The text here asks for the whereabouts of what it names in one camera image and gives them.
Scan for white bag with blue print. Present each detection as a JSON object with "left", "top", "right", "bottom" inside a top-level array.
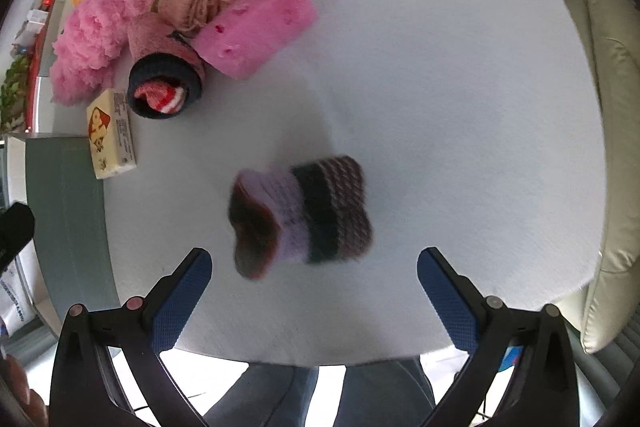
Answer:
[{"left": 0, "top": 252, "right": 38, "bottom": 338}]

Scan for person's legs in jeans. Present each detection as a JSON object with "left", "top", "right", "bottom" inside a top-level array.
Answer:
[{"left": 202, "top": 354, "right": 436, "bottom": 427}]

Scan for pink fluffy plush cloth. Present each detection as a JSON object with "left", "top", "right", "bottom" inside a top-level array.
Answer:
[{"left": 49, "top": 0, "right": 173, "bottom": 108}]

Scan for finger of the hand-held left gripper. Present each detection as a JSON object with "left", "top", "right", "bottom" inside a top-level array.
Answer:
[{"left": 0, "top": 202, "right": 37, "bottom": 273}]

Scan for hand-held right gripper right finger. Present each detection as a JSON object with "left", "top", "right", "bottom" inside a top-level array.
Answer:
[{"left": 416, "top": 248, "right": 593, "bottom": 427}]

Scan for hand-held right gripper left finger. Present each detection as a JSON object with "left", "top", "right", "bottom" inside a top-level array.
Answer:
[{"left": 50, "top": 248, "right": 236, "bottom": 427}]

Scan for green artificial plant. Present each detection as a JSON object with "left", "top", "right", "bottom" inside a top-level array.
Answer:
[{"left": 0, "top": 54, "right": 33, "bottom": 130}]

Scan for pink sponge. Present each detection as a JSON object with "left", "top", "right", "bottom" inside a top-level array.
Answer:
[{"left": 192, "top": 0, "right": 318, "bottom": 82}]

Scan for beige sofa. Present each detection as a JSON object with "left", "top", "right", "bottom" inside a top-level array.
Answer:
[{"left": 555, "top": 0, "right": 640, "bottom": 358}]

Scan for purple striped knit sock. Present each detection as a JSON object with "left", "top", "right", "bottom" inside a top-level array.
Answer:
[{"left": 227, "top": 154, "right": 375, "bottom": 280}]

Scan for yellow cartoon tissue pack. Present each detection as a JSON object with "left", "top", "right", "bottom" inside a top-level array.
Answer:
[{"left": 86, "top": 88, "right": 138, "bottom": 180}]

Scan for pink and black sock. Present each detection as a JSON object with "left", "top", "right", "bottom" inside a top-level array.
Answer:
[{"left": 126, "top": 12, "right": 207, "bottom": 124}]

